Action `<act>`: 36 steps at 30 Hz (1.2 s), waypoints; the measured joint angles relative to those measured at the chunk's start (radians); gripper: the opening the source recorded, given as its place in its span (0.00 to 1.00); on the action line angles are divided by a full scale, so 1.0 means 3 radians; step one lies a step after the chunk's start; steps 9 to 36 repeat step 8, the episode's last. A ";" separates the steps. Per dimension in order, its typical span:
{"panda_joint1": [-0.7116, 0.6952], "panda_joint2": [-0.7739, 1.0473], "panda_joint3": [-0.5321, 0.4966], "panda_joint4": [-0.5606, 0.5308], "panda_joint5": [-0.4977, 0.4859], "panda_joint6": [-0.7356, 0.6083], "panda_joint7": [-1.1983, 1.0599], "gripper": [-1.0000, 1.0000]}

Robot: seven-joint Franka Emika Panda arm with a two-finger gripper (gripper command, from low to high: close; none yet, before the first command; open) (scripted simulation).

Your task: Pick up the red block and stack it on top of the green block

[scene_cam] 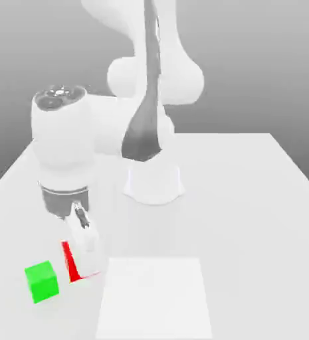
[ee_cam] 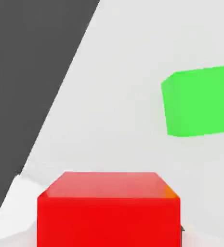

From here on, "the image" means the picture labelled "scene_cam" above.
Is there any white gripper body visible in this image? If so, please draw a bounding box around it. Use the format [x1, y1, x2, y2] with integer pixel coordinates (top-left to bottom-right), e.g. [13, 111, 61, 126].
[65, 214, 105, 277]

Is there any small red cube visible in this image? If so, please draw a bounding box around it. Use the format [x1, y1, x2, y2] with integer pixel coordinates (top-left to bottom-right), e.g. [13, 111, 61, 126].
[60, 240, 102, 284]

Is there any small green cube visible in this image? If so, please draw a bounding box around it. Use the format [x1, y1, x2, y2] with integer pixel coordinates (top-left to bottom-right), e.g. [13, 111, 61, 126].
[24, 260, 60, 304]

